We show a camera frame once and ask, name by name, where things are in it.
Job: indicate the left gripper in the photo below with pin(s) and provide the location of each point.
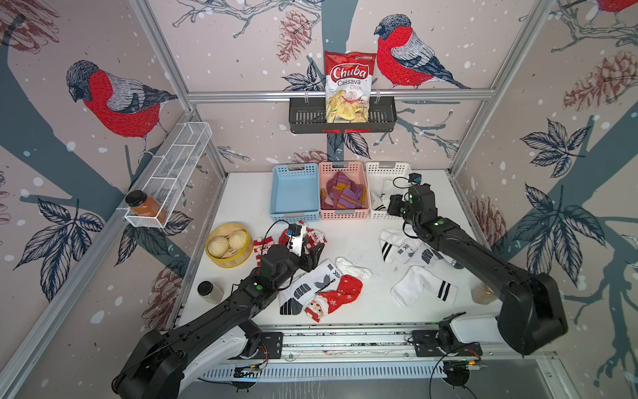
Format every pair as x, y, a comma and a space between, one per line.
309, 260

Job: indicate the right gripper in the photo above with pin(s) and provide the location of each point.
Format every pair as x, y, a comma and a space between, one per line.
394, 202

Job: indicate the red white striped sock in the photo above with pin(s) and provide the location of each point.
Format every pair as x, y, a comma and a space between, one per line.
261, 247

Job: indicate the white black sport sock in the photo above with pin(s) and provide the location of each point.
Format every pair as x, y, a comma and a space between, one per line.
303, 290

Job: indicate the white sock two black stripes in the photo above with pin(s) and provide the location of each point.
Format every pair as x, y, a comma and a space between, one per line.
381, 199

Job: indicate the small white ankle sock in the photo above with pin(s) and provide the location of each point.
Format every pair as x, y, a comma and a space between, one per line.
347, 268

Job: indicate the red santa sock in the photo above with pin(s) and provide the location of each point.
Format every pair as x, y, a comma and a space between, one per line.
325, 303
314, 237

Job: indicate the purple yellow striped sock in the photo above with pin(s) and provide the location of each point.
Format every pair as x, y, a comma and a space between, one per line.
342, 192

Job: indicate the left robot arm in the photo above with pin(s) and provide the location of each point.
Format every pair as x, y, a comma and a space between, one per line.
162, 365

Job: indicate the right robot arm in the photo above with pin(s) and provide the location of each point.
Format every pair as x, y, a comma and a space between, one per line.
532, 313

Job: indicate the white plastic basket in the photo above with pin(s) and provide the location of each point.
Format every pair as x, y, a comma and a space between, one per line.
377, 171

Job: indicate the blue plastic basket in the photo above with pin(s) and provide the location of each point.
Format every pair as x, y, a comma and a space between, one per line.
295, 194

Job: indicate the pink plastic basket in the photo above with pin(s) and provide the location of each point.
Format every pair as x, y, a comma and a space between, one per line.
355, 170

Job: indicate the white grey sport sock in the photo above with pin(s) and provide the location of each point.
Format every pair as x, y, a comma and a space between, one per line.
428, 257

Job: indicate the yellow bamboo steamer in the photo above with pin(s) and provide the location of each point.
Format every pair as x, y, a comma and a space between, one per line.
229, 245

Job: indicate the black jar lid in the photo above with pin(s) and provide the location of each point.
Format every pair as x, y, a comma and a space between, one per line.
210, 292

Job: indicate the plain white sock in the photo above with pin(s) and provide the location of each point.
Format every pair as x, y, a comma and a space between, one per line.
417, 281

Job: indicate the amber liquid jar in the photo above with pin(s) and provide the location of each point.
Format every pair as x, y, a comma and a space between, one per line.
482, 294

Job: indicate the orange spice jar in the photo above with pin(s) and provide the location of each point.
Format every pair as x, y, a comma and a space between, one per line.
144, 205

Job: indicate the Chuba cassava chips bag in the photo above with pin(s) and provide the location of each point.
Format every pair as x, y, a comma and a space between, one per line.
348, 86

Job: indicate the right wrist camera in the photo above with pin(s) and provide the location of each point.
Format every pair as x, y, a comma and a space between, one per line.
415, 179

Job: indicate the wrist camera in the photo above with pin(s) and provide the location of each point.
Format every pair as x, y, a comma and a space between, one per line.
296, 234
415, 179

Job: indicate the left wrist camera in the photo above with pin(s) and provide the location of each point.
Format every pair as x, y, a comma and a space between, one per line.
296, 234

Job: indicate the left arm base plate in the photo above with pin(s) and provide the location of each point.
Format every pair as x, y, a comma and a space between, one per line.
269, 346

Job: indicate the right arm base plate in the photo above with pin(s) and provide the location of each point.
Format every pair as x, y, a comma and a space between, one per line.
431, 343

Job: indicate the black wall basket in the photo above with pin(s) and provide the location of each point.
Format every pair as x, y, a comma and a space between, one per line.
316, 115

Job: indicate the white wire wall shelf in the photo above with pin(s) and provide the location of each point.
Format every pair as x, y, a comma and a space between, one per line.
173, 172

